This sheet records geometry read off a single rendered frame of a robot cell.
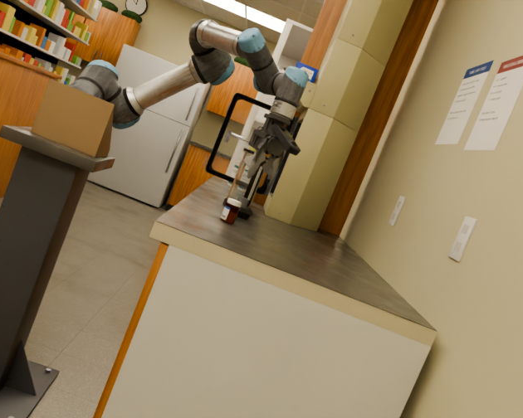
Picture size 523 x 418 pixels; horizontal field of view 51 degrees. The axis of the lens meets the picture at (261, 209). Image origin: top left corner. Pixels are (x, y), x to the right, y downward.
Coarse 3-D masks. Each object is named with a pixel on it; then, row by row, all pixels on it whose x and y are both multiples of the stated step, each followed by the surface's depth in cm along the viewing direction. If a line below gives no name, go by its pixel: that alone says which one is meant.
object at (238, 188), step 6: (246, 156) 199; (240, 168) 199; (246, 168) 198; (240, 174) 199; (246, 174) 198; (234, 180) 201; (240, 180) 198; (246, 180) 198; (234, 186) 200; (240, 186) 198; (246, 186) 198; (228, 192) 202; (234, 192) 199; (240, 192) 198; (234, 198) 199; (240, 198) 198; (252, 198) 202
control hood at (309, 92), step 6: (306, 84) 224; (312, 84) 224; (306, 90) 224; (312, 90) 224; (306, 96) 225; (312, 96) 225; (300, 102) 229; (306, 102) 225; (300, 108) 239; (306, 108) 228
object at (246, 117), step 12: (228, 108) 258; (240, 108) 257; (252, 108) 257; (240, 120) 258; (252, 120) 257; (264, 120) 257; (240, 132) 258; (252, 132) 258; (228, 144) 259; (240, 144) 258; (216, 156) 260; (228, 156) 259; (240, 156) 259; (216, 168) 260; (228, 168) 260; (264, 180) 259
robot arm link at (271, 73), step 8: (272, 64) 170; (256, 72) 171; (264, 72) 170; (272, 72) 171; (280, 72) 173; (256, 80) 177; (264, 80) 172; (272, 80) 171; (256, 88) 179; (264, 88) 175; (272, 88) 171
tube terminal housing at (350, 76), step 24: (336, 48) 223; (360, 48) 223; (336, 72) 224; (360, 72) 228; (336, 96) 225; (360, 96) 233; (312, 120) 226; (336, 120) 228; (360, 120) 239; (312, 144) 227; (336, 144) 233; (288, 168) 228; (312, 168) 228; (336, 168) 239; (288, 192) 229; (312, 192) 233; (288, 216) 230; (312, 216) 239
